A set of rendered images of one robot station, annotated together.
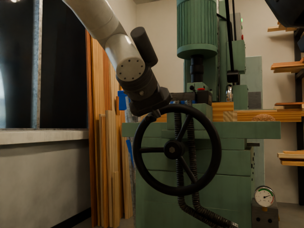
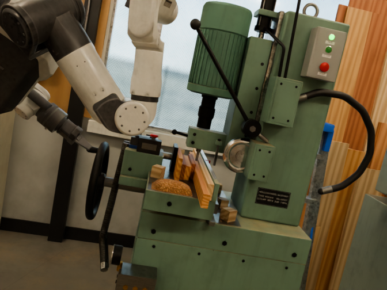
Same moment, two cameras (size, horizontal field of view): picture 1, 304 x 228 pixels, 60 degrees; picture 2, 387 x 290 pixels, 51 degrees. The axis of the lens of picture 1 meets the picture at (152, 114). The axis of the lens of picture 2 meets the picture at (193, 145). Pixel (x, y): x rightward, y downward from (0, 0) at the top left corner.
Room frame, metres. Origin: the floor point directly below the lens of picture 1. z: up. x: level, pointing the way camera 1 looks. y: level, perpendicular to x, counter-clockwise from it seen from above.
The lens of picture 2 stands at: (0.44, -1.47, 1.23)
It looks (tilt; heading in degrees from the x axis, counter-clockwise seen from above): 9 degrees down; 62
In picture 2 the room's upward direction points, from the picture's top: 12 degrees clockwise
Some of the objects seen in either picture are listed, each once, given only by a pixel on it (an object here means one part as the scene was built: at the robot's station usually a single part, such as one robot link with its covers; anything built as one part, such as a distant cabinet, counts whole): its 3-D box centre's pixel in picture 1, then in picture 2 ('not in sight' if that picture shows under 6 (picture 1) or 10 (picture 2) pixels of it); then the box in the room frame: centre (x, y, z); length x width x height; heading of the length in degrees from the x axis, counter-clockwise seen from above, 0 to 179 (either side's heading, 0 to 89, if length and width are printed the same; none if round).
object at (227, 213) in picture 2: not in sight; (228, 214); (1.21, -0.39, 0.82); 0.04 x 0.04 x 0.04; 17
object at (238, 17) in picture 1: (235, 30); (323, 54); (1.39, -0.45, 1.40); 0.10 x 0.06 x 0.16; 158
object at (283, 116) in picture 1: (217, 117); (196, 174); (1.12, -0.28, 0.92); 0.62 x 0.02 x 0.04; 68
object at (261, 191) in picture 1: (264, 198); (117, 258); (0.86, -0.36, 0.65); 0.06 x 0.04 x 0.08; 68
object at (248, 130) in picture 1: (195, 129); (163, 176); (1.04, -0.17, 0.87); 0.61 x 0.30 x 0.06; 68
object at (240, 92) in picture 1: (237, 98); (258, 160); (1.26, -0.41, 1.02); 0.09 x 0.07 x 0.12; 68
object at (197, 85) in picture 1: (198, 94); (205, 141); (1.17, -0.21, 1.03); 0.14 x 0.07 x 0.09; 158
